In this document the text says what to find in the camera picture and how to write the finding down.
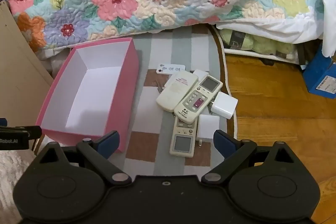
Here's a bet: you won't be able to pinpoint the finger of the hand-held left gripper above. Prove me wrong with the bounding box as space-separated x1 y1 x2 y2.
28 126 42 140

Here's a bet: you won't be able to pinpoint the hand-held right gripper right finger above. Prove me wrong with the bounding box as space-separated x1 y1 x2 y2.
201 130 300 186

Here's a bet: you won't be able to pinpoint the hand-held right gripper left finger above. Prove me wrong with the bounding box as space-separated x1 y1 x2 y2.
34 130 132 187

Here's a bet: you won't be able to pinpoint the white charger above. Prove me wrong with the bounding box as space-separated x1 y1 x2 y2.
193 69 210 80
211 93 238 119
197 114 220 147

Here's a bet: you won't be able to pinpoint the white remote with grey screen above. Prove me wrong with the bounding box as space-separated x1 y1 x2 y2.
169 116 198 157

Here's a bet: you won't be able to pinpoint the white remote with pink buttons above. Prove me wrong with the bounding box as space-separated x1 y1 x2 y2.
174 74 223 124

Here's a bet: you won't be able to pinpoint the pink cardboard box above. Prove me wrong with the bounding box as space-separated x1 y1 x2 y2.
35 38 139 153

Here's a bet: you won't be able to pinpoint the cream remote with red label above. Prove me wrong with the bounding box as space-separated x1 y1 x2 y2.
156 70 198 112

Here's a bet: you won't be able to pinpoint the metal keys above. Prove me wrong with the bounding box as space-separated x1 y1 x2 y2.
156 80 171 94

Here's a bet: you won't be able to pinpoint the white fuzzy rug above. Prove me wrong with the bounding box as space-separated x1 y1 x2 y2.
0 148 37 224

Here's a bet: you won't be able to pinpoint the brown cardboard sheet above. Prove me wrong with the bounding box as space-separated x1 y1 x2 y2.
0 0 54 122

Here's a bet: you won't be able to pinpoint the small flat white remote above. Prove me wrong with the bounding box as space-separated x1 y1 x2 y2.
156 63 185 75

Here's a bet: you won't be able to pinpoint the green bundle under bed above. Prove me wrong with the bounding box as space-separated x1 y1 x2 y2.
211 25 306 65

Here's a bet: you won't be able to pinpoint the green yarn skein dark label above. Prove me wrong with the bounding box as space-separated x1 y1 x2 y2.
219 29 254 51

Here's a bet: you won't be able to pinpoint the checkered rug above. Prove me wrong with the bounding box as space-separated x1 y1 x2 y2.
34 27 238 177

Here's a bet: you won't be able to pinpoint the blue box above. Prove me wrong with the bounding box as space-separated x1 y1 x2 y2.
302 49 336 94

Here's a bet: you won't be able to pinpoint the white bed sheet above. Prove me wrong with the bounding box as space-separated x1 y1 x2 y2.
214 0 336 58

